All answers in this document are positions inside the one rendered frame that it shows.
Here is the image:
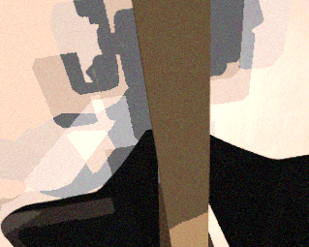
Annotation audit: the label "long brown wooden rail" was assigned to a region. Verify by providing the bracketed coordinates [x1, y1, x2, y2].
[131, 0, 211, 247]

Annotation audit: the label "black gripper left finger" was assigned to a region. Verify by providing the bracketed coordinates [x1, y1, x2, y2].
[0, 130, 160, 247]

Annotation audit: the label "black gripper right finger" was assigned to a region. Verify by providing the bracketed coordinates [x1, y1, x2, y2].
[208, 135, 309, 247]

